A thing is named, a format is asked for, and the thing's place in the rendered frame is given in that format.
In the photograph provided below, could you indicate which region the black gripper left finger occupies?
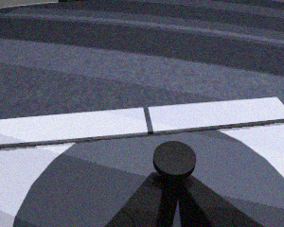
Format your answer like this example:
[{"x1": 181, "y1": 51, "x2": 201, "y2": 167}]
[{"x1": 104, "y1": 173, "x2": 162, "y2": 227}]

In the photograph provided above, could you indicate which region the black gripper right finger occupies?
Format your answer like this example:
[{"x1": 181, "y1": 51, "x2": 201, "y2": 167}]
[{"x1": 179, "y1": 174, "x2": 263, "y2": 227}]

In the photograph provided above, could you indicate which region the grey disc with center hole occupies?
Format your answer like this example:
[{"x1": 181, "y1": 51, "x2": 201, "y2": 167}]
[{"x1": 13, "y1": 129, "x2": 284, "y2": 227}]

